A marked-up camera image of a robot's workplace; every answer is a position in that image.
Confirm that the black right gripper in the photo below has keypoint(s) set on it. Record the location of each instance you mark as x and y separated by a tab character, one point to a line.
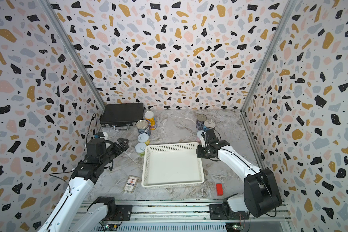
198	153

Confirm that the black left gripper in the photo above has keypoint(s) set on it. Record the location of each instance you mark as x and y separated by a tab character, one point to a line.
123	146

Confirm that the blue label soup can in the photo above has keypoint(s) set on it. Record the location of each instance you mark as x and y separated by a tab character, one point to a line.
209	124

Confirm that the dark navy tall can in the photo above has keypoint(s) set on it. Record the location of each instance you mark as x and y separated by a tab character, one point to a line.
200	120

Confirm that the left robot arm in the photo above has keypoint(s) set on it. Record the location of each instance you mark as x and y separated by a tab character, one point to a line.
82	180

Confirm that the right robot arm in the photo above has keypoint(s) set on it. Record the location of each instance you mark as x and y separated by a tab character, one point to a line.
261	194

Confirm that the white perforated plastic basket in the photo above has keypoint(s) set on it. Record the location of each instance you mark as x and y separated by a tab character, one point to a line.
171	166

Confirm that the pink label small can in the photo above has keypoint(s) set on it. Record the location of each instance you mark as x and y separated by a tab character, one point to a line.
199	136

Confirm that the green label small can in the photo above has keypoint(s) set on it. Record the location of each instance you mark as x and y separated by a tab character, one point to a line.
140	149

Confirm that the yellow label small can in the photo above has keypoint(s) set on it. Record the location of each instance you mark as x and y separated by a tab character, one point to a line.
143	138

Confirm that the black hard case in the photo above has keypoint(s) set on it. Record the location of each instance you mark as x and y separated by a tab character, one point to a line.
122	115

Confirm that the blue label can left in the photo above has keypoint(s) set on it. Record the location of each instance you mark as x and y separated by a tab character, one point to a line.
143	127

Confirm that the small red block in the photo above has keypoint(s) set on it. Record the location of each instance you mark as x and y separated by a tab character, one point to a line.
219	189

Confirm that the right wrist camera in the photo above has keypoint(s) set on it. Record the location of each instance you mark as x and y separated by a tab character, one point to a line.
210	135

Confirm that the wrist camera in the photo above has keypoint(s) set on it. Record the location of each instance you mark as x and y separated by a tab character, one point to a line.
210	135
96	147

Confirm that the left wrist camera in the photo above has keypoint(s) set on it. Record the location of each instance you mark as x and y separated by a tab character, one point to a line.
96	147

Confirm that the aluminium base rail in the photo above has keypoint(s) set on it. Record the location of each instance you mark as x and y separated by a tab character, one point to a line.
165	216

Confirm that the aluminium corner frame post right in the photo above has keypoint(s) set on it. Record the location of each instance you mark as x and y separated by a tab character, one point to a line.
275	39

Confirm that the aluminium corner frame post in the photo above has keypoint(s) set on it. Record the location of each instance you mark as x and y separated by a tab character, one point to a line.
275	39
47	8

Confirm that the aluminium corner frame post left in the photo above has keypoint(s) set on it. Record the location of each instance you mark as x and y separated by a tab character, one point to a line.
47	8

